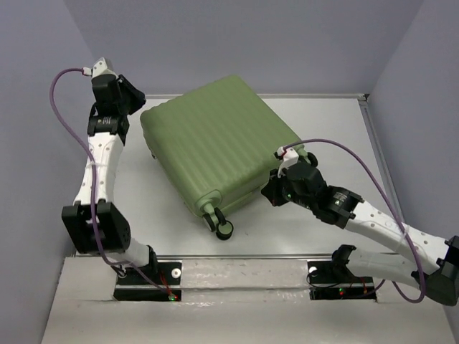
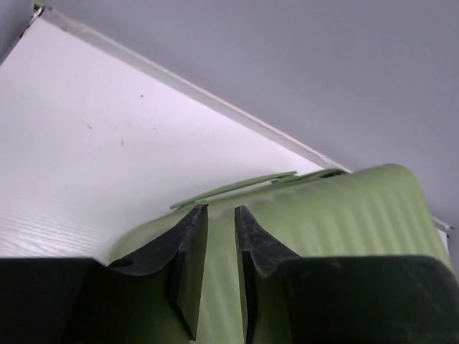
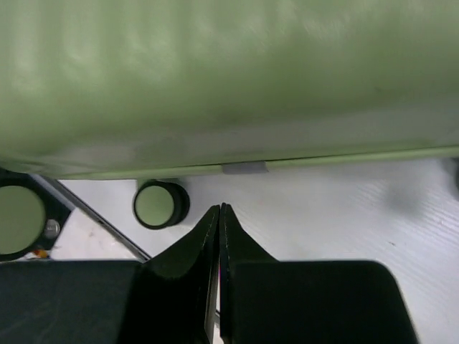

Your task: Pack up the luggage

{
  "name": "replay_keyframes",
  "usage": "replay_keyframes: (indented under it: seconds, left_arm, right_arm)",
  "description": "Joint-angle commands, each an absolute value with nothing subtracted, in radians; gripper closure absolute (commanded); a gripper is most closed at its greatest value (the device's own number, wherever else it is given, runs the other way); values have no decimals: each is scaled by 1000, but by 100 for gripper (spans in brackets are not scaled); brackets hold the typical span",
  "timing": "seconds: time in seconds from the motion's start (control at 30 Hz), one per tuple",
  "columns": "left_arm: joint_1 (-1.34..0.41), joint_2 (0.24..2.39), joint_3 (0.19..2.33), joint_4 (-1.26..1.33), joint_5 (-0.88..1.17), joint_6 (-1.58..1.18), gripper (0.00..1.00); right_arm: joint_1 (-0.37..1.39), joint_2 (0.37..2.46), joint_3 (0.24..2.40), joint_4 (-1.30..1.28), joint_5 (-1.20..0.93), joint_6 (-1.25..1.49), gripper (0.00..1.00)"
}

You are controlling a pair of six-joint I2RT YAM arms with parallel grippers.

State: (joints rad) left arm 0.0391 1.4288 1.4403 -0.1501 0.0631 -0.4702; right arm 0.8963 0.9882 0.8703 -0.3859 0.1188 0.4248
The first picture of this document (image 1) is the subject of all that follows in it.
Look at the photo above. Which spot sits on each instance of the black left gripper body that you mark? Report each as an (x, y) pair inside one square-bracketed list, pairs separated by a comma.
[(122, 107)]

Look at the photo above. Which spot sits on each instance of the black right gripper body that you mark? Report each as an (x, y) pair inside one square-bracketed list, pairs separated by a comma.
[(290, 195)]

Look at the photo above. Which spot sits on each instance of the green hard-shell suitcase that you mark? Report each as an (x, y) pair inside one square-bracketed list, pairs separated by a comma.
[(216, 145)]

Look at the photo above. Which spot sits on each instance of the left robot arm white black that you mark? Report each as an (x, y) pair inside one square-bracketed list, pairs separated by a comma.
[(94, 223)]

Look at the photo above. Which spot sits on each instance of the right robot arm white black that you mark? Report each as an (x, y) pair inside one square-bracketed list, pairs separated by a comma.
[(417, 259)]

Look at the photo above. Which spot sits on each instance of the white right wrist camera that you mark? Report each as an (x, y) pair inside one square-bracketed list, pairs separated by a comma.
[(287, 157)]

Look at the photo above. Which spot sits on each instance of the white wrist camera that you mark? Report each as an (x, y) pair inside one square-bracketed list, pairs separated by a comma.
[(287, 157), (102, 66)]

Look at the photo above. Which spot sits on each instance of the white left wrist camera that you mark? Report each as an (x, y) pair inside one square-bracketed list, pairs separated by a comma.
[(102, 66)]

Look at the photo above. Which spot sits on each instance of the aluminium rail right edge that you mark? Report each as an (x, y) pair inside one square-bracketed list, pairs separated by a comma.
[(379, 155)]

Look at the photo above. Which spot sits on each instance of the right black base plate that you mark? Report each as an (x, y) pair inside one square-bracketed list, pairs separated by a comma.
[(331, 283)]

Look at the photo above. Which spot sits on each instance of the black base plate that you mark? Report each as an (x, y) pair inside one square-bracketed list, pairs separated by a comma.
[(331, 283), (163, 286)]

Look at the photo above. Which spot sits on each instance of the aluminium rail front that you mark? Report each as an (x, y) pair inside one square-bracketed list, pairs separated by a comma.
[(246, 256)]

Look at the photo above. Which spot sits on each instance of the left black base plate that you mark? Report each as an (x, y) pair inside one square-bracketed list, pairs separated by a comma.
[(163, 286)]

